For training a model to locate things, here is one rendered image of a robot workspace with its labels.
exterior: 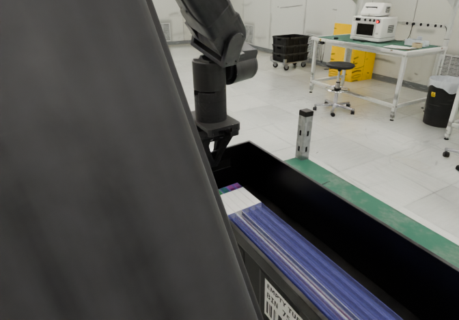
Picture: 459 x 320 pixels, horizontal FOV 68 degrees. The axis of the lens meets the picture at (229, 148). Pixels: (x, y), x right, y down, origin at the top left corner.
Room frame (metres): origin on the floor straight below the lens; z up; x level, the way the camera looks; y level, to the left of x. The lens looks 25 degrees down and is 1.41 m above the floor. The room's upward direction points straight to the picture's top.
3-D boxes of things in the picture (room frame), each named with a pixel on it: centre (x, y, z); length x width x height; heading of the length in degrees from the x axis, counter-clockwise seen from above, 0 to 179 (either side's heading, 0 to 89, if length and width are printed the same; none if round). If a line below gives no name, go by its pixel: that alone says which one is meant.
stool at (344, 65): (4.18, -1.32, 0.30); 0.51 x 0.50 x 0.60; 166
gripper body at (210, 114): (0.59, 0.03, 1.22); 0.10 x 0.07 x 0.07; 31
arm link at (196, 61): (0.59, 0.03, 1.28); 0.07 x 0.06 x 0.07; 137
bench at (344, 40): (4.59, -1.85, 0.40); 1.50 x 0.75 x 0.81; 30
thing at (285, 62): (6.85, -1.18, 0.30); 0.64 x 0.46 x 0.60; 123
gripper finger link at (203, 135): (0.60, 0.04, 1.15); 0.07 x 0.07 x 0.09; 31
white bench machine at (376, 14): (4.64, -1.84, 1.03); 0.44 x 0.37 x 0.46; 36
